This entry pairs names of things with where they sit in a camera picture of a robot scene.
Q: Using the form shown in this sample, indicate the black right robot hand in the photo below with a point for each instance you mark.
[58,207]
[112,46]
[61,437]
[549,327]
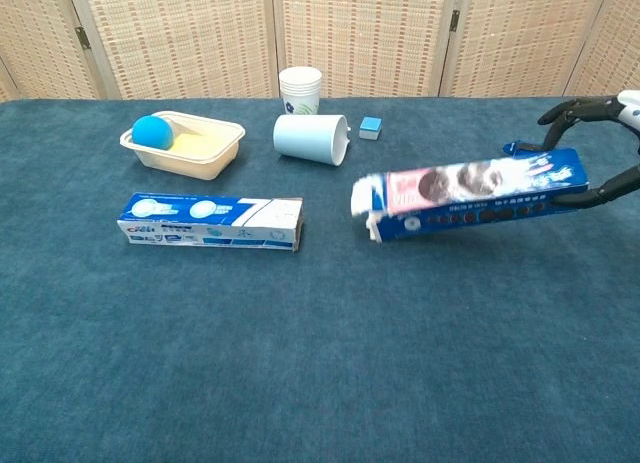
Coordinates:
[602,109]

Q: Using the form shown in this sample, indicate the blue cookie box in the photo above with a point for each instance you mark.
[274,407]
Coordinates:
[475,198]

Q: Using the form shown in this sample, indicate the blue white toothpaste box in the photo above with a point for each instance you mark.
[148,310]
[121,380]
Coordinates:
[215,223]

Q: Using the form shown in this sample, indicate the small blue white cube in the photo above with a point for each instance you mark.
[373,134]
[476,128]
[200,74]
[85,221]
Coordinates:
[370,127]

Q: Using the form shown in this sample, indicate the woven folding screen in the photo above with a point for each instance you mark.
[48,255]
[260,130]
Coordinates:
[320,38]

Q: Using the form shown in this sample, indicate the light blue plastic cup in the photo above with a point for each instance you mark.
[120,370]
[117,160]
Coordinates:
[307,138]

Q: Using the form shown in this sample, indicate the stacked white paper cups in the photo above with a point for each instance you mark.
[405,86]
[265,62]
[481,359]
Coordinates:
[300,93]

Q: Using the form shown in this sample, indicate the cream plastic food container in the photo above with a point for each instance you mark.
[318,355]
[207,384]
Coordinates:
[200,158]

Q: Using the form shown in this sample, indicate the yellow sponge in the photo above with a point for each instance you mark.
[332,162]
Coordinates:
[192,144]

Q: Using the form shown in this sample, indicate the blue ball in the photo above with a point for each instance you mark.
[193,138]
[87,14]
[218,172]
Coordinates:
[152,131]

